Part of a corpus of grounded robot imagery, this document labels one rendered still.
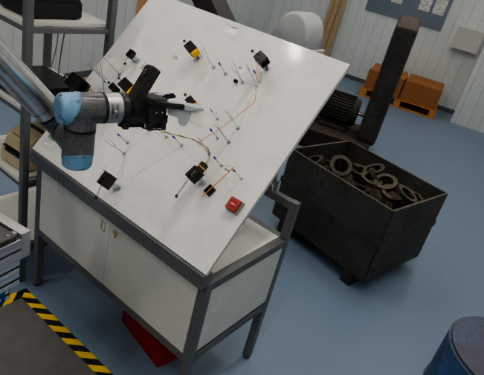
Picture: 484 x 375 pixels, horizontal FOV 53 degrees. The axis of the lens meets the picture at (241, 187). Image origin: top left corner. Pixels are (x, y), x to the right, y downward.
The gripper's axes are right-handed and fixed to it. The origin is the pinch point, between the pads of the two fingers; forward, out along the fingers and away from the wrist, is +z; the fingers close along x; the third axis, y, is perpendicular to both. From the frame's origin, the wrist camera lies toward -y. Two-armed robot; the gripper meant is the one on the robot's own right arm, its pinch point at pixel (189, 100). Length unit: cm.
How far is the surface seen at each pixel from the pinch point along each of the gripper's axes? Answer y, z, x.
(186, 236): 61, 25, -31
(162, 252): 70, 18, -36
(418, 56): 15, 784, -444
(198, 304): 87, 27, -19
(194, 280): 74, 23, -18
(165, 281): 86, 22, -38
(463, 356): 86, 102, 53
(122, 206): 61, 12, -64
